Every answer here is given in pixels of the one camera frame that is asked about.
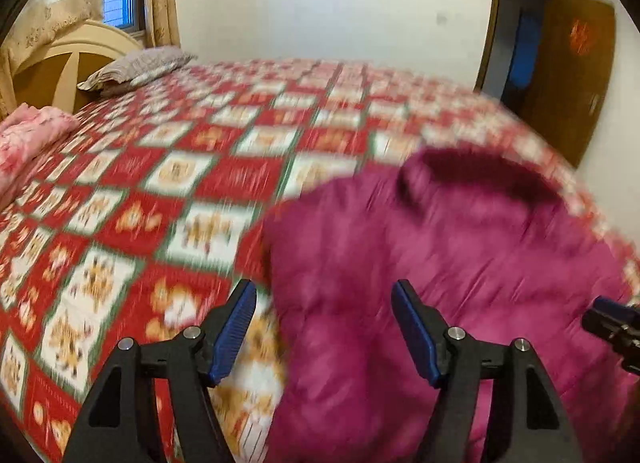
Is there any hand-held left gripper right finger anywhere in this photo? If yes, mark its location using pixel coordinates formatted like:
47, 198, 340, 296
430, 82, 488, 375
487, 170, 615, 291
391, 280, 583, 463

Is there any red checkered printed blanket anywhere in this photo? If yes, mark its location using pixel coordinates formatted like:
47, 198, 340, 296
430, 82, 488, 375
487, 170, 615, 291
0, 58, 640, 463

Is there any grey patterned pillow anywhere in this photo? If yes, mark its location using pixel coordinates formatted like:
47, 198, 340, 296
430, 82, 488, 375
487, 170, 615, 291
76, 47, 198, 94

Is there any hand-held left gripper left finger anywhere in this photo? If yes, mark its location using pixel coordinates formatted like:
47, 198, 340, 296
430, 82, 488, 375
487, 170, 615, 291
62, 279, 258, 463

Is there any brown wooden door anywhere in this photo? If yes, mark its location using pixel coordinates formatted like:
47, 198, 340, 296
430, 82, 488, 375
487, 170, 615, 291
520, 0, 617, 168

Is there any brown wooden door frame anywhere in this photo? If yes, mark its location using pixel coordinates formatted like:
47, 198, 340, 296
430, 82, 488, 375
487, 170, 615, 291
474, 0, 566, 108

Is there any magenta puffer jacket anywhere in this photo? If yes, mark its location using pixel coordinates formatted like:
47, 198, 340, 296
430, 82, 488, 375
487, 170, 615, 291
262, 145, 640, 463

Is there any blue hanging cloth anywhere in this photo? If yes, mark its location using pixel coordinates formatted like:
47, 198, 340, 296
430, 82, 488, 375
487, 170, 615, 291
507, 10, 543, 90

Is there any red paper door decoration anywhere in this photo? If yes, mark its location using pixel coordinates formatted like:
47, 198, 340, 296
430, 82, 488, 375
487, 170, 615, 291
570, 19, 598, 56

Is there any pink floral quilt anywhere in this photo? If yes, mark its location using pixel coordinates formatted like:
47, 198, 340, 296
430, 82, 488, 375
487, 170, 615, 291
0, 105, 81, 194

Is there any cream wooden headboard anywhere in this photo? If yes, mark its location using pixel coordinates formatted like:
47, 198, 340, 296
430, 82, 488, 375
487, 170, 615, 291
0, 22, 146, 116

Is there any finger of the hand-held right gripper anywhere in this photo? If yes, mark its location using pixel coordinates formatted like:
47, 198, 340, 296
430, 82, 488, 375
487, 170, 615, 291
581, 295, 640, 376

